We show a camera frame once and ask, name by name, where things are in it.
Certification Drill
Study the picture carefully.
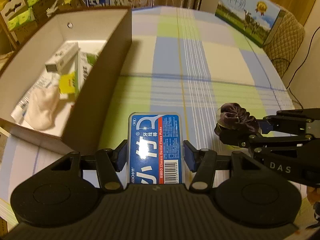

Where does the stack of green tissue packs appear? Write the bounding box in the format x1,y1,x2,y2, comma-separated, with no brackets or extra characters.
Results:
7,0,50,30

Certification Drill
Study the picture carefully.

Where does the green white small box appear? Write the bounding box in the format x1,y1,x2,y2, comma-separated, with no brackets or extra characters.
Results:
75,51,98,90

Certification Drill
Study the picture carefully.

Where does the white sock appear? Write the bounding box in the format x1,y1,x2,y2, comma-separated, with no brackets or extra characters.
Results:
25,85,62,130

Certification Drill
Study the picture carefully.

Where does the light blue milk carton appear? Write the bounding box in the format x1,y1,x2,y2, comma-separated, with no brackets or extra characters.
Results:
215,0,287,48

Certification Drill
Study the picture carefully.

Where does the chair with quilted cover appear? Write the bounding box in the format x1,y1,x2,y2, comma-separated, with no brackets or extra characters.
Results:
262,9,306,79

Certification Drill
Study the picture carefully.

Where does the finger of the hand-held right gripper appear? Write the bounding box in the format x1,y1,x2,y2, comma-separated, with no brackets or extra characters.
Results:
217,127,316,155
257,108,320,134

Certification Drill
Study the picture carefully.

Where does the wall power socket with cable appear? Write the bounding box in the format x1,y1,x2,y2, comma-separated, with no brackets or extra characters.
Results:
286,25,320,90

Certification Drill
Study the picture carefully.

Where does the white blue toothpaste tube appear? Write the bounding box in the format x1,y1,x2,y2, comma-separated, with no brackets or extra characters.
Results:
10,79,60,125

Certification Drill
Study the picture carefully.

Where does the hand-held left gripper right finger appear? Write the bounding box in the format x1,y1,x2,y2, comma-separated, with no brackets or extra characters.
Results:
183,140,263,194

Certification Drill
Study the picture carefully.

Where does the yellow packet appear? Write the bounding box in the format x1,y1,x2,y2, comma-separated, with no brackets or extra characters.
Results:
59,71,77,94

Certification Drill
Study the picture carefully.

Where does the white carved wooden board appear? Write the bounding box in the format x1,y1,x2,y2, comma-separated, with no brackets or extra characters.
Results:
0,0,29,50

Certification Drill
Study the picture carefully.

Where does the brown cardboard box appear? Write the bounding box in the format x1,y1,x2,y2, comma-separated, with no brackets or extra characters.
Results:
0,6,132,155

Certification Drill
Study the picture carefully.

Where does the white medicine box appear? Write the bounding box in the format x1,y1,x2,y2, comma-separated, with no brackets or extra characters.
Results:
45,42,79,72

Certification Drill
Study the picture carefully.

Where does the clear plastic bag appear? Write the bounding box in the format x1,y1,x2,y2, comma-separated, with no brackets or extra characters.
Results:
46,0,77,14

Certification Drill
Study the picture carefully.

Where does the person's right hand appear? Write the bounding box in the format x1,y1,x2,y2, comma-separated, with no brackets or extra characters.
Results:
307,186,320,220

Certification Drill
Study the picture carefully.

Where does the clear floss pick box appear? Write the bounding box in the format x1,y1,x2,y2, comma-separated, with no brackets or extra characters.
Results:
128,112,185,185

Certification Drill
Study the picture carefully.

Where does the dark velvet scrunchie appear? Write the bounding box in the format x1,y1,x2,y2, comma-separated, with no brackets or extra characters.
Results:
214,102,257,137

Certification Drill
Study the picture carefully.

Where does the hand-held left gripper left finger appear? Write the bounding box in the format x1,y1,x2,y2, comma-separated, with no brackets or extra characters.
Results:
51,140,128,193

